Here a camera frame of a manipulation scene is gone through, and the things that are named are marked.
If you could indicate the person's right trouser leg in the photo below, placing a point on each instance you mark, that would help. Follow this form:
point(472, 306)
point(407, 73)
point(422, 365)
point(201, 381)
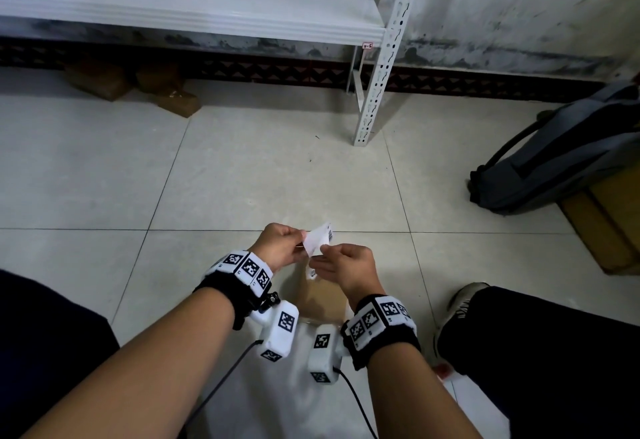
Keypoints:
point(550, 363)

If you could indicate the person's left hand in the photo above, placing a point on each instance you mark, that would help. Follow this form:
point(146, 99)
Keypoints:
point(277, 246)

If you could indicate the black marker wristband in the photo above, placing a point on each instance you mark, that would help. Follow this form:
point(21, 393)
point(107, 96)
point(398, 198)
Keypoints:
point(382, 328)
point(235, 283)

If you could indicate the white metal shelf board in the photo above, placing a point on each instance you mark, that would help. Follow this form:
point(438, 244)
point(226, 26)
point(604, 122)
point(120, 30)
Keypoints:
point(175, 1)

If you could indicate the person's right hand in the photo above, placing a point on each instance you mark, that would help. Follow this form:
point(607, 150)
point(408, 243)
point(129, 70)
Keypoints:
point(350, 271)

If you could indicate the person's right forearm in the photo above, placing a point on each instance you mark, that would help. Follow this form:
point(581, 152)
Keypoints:
point(415, 398)

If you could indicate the left black marker wristband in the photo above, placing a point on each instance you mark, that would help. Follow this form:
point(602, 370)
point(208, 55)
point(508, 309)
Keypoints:
point(235, 283)

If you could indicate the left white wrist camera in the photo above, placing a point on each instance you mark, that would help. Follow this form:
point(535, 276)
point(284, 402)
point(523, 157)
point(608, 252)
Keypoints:
point(280, 328)

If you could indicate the right black marker wristband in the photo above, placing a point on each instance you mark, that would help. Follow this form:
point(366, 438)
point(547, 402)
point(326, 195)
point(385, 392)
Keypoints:
point(382, 328)

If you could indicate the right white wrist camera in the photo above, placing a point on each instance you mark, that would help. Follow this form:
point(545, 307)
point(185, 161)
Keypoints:
point(325, 353)

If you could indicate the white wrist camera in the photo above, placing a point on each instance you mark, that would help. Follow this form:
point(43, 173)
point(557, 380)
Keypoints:
point(325, 353)
point(280, 328)

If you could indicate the brown taped box under shelf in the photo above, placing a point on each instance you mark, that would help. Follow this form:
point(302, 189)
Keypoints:
point(176, 102)

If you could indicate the grey backpack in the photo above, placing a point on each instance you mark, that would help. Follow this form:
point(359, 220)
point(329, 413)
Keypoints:
point(560, 163)

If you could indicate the large yellow-brown carton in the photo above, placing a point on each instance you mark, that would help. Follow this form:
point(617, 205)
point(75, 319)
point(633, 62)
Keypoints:
point(607, 223)

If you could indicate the thin white rear shelf post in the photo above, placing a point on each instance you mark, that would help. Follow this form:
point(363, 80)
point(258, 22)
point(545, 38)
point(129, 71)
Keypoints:
point(356, 81)

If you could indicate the white shipping label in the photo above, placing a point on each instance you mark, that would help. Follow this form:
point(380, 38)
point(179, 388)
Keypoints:
point(317, 238)

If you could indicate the person's left forearm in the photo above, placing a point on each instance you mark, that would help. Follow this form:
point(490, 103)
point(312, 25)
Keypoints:
point(140, 373)

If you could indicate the small brown cardboard box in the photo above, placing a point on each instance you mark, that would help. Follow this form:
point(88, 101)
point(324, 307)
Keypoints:
point(320, 303)

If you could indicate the person's right white shoe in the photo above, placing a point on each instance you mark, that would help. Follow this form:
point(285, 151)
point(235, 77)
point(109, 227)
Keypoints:
point(457, 311)

